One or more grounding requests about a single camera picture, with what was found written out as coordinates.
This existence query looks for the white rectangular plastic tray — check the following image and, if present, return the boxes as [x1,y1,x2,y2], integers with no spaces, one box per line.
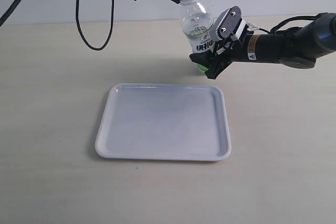
[95,83,232,162]

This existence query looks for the clear plastic drink bottle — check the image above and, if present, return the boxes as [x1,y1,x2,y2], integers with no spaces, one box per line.
[176,0,215,72]

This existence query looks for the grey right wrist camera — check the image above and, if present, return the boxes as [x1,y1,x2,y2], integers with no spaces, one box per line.
[209,6,246,42]

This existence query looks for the black looping cable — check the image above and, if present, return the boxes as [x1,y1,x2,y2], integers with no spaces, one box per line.
[73,0,115,51]

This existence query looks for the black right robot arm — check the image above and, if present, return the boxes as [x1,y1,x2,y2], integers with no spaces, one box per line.
[190,13,335,79]

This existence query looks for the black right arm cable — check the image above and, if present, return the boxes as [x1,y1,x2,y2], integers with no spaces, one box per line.
[246,14,320,36]

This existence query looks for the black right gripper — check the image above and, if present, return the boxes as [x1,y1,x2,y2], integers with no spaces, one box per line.
[189,31,248,79]

